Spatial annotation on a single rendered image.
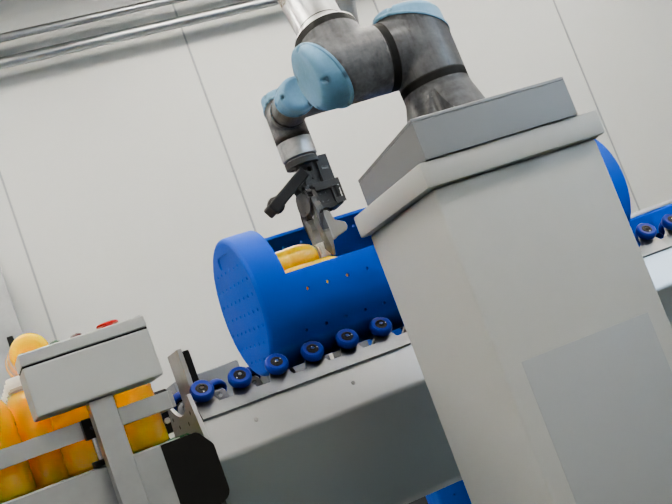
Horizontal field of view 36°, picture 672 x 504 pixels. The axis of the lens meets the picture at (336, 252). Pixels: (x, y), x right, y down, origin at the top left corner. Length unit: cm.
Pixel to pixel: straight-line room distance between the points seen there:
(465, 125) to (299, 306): 56
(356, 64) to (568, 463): 69
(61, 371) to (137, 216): 385
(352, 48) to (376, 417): 70
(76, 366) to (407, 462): 70
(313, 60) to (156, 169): 391
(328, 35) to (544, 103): 36
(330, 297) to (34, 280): 350
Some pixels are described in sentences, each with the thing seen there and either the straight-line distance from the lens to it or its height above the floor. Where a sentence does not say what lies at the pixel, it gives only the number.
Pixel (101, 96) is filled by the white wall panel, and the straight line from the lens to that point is 563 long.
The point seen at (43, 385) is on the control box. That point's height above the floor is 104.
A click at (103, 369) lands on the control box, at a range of 164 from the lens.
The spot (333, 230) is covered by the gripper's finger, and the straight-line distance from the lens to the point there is 210.
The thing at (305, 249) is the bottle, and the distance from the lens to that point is 208.
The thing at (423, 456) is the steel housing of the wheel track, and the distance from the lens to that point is 204.
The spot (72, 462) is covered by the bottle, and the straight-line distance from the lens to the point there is 178.
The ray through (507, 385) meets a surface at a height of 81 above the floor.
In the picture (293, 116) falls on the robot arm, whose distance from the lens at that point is 206.
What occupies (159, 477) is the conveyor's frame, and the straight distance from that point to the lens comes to 175.
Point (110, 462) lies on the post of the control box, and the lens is 166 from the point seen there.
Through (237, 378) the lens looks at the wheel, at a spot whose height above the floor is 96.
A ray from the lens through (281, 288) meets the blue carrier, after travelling 193.
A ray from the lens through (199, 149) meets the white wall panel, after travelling 560.
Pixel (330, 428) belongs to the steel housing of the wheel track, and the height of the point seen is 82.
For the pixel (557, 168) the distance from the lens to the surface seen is 162.
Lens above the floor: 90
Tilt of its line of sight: 6 degrees up
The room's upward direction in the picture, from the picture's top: 20 degrees counter-clockwise
